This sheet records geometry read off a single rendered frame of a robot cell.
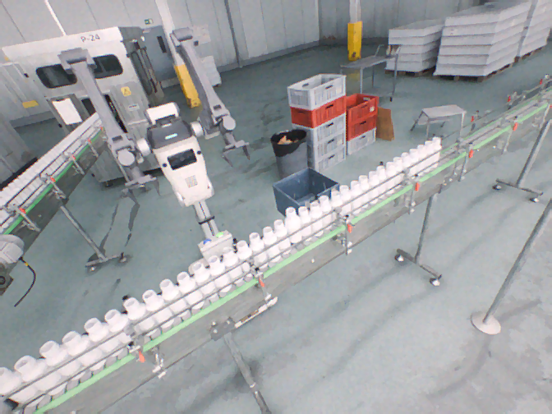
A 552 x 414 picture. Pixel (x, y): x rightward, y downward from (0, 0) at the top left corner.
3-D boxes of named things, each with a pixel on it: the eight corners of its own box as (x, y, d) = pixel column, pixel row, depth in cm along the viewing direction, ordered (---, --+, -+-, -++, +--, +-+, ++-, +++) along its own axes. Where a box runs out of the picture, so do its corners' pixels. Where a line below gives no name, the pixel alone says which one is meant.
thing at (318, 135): (315, 146, 326) (313, 129, 313) (292, 140, 355) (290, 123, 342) (347, 129, 353) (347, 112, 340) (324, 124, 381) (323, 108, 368)
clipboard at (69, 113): (66, 124, 369) (50, 100, 351) (84, 121, 372) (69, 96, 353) (65, 125, 366) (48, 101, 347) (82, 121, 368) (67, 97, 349)
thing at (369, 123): (348, 141, 372) (348, 126, 359) (328, 135, 401) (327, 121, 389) (377, 126, 395) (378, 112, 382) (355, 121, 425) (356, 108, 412)
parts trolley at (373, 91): (359, 116, 502) (361, 57, 444) (339, 111, 542) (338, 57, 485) (397, 100, 538) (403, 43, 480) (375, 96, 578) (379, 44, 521)
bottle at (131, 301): (144, 323, 99) (123, 296, 90) (161, 319, 99) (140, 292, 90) (140, 338, 94) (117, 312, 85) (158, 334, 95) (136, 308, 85)
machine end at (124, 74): (121, 153, 555) (59, 41, 439) (183, 138, 568) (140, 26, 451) (98, 190, 426) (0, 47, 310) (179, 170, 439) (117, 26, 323)
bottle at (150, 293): (158, 331, 96) (138, 305, 86) (159, 316, 100) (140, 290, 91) (176, 324, 96) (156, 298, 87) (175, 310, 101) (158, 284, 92)
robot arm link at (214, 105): (191, 33, 127) (169, 38, 124) (192, 25, 122) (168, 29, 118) (230, 118, 132) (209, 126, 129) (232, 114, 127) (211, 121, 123)
